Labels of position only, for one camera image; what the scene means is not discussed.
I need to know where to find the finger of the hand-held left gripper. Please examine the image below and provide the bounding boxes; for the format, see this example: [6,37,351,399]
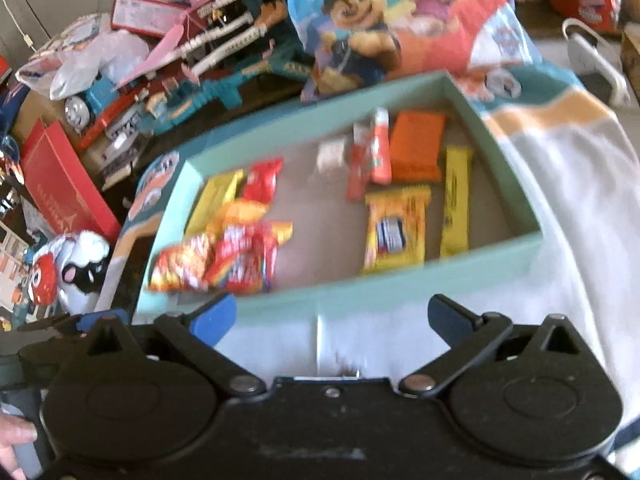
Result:
[20,309,132,342]

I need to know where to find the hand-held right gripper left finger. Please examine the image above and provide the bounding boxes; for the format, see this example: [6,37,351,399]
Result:
[80,292,268,403]

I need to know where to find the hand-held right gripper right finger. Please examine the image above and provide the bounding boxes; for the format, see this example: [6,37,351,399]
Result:
[397,294,596,398]

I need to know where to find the red blue snack packet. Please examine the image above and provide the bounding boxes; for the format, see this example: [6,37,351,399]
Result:
[205,222,281,293]

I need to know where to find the orange striped snack packet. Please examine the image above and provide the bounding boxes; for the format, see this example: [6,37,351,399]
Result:
[147,232,216,293]

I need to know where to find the mint green cardboard box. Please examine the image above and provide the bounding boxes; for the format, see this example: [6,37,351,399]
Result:
[131,71,544,317]

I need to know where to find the orange candy wrapper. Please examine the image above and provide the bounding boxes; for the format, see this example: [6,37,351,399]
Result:
[205,199,293,246]

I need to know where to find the small yellow snack packet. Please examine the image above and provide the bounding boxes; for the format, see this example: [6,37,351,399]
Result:
[184,169,246,236]

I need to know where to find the long yellow snack bar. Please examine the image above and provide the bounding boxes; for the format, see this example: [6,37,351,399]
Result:
[439,145,474,258]

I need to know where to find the red white snack stick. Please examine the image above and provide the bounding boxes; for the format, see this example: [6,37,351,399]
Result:
[345,122,373,201]

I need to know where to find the orange snack tube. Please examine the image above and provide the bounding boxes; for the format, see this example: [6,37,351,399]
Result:
[370,107,393,184]

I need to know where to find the white nougat packet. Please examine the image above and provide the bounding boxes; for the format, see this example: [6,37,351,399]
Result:
[317,136,348,173]

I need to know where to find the person's left hand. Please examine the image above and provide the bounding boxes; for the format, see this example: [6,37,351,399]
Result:
[0,412,40,480]

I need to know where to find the black white plush toy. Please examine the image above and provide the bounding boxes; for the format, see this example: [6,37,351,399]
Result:
[25,230,111,316]

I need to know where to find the red gift box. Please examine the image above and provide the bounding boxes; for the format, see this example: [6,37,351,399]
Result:
[20,117,122,243]

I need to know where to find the printed blanket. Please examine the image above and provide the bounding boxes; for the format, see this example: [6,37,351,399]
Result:
[95,62,640,480]

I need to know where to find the blue toy train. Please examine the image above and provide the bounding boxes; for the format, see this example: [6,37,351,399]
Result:
[64,75,121,133]

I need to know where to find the toy track set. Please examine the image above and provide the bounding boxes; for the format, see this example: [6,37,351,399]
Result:
[75,0,316,161]

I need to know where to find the white plastic bag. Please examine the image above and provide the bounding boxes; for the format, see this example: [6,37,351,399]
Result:
[15,12,151,101]

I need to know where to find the cartoon dog snack bag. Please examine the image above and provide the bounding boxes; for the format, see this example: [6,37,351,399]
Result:
[277,0,543,106]

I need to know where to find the pink white box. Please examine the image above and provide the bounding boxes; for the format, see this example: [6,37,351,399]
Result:
[110,0,193,38]

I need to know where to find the gold box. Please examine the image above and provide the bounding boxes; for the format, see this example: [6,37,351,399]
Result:
[620,22,640,91]

